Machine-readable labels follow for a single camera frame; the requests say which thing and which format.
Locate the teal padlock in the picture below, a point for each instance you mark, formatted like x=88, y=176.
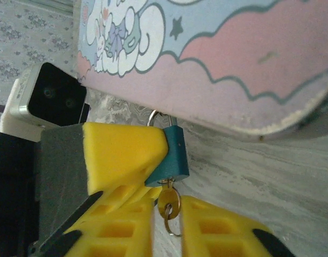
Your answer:
x=174, y=155

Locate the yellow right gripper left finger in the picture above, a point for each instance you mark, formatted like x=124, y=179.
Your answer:
x=121, y=230

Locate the gold key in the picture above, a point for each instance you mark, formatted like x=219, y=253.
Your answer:
x=169, y=200

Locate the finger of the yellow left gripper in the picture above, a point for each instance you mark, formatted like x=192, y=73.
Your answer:
x=121, y=152

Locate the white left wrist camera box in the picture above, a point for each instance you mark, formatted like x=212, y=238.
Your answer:
x=46, y=93

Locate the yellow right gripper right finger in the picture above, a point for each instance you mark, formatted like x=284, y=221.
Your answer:
x=220, y=233

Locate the pink blue cartoon mat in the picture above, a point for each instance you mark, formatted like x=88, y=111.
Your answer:
x=233, y=53

